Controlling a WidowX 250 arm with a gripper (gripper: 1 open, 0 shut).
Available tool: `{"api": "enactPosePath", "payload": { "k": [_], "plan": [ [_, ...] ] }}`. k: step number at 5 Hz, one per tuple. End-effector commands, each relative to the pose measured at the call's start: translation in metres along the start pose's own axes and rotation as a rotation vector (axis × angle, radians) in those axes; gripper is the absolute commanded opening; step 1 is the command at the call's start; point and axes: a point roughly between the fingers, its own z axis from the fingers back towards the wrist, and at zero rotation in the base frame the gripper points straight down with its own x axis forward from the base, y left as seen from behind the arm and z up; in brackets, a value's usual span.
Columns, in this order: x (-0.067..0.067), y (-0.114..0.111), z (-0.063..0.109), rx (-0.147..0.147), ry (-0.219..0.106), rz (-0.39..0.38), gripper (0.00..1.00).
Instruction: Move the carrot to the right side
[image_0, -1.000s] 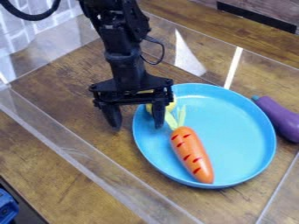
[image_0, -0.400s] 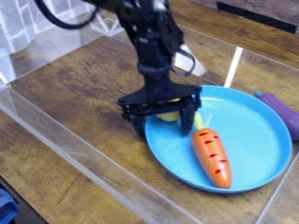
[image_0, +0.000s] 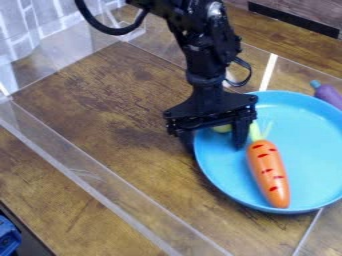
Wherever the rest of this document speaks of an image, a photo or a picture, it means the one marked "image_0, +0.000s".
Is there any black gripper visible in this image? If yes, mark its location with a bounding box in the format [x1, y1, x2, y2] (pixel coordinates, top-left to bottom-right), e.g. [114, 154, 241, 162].
[162, 72, 257, 154]

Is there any orange toy carrot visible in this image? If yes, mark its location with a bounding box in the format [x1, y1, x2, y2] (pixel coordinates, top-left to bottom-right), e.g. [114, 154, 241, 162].
[245, 122, 291, 208]

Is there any blue plastic plate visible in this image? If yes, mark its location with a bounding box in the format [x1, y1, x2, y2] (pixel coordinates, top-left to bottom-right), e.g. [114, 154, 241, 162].
[193, 91, 342, 214]

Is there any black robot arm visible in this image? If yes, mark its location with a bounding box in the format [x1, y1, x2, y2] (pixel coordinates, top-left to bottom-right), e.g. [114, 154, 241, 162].
[126, 0, 257, 150]

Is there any yellow toy lemon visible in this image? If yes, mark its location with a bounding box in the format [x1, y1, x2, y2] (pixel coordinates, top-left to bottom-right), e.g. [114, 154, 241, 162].
[210, 124, 232, 133]

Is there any purple toy eggplant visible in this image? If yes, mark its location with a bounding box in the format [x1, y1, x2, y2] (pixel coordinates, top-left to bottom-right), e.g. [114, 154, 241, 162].
[309, 80, 342, 110]

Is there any blue object at corner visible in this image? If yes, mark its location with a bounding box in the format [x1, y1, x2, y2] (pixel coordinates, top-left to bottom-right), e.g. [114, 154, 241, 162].
[0, 215, 21, 256]

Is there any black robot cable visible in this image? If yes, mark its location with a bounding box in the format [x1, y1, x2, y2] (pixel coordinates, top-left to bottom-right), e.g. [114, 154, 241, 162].
[73, 0, 150, 37]

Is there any clear acrylic enclosure wall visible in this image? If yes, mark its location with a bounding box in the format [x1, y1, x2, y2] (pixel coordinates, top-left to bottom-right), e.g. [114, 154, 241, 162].
[0, 0, 342, 256]

